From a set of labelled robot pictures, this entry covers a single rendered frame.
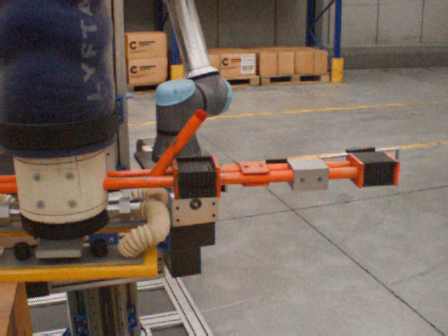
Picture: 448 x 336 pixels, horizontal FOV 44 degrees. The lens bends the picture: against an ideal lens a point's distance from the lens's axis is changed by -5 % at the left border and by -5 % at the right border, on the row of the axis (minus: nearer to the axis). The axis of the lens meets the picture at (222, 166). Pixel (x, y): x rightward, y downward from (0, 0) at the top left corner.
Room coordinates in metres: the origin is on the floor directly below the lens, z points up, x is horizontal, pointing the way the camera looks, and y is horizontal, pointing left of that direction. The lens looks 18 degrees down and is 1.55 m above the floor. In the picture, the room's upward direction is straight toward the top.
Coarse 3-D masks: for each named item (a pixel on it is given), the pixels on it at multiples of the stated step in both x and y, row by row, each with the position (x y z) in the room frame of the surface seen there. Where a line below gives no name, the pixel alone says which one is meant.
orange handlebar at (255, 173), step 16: (0, 176) 0.98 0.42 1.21; (160, 176) 0.99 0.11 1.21; (224, 176) 0.99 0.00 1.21; (240, 176) 1.00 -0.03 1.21; (256, 176) 1.00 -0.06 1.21; (272, 176) 1.00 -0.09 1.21; (288, 176) 1.01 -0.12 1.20; (336, 176) 1.02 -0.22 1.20; (352, 176) 1.03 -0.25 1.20; (0, 192) 0.94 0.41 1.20; (16, 192) 0.94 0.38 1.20
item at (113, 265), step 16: (96, 240) 0.90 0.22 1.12; (0, 256) 0.88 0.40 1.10; (16, 256) 0.87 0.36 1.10; (32, 256) 0.88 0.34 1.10; (96, 256) 0.89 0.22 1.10; (112, 256) 0.89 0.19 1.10; (144, 256) 0.90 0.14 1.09; (0, 272) 0.83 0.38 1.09; (16, 272) 0.83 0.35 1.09; (32, 272) 0.83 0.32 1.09; (48, 272) 0.84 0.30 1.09; (64, 272) 0.84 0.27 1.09; (80, 272) 0.84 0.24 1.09; (96, 272) 0.85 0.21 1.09; (112, 272) 0.85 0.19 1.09; (128, 272) 0.85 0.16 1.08; (144, 272) 0.86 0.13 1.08
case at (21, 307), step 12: (0, 288) 1.02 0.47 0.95; (12, 288) 1.02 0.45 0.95; (24, 288) 1.11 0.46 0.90; (0, 300) 0.97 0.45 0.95; (12, 300) 0.97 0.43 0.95; (24, 300) 1.08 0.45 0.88; (0, 312) 0.92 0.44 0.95; (12, 312) 0.94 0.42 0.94; (24, 312) 1.06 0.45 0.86; (0, 324) 0.88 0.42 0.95; (12, 324) 0.92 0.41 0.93; (24, 324) 1.04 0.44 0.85
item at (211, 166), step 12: (192, 156) 1.06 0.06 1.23; (204, 156) 1.06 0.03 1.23; (180, 168) 1.01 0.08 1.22; (192, 168) 1.01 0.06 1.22; (204, 168) 1.01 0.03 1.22; (216, 168) 0.98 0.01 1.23; (180, 180) 0.96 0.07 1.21; (192, 180) 0.97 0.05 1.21; (204, 180) 0.97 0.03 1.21; (216, 180) 0.98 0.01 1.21; (180, 192) 0.96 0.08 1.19; (192, 192) 0.97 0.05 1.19; (204, 192) 0.97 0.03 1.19; (216, 192) 0.97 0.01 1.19
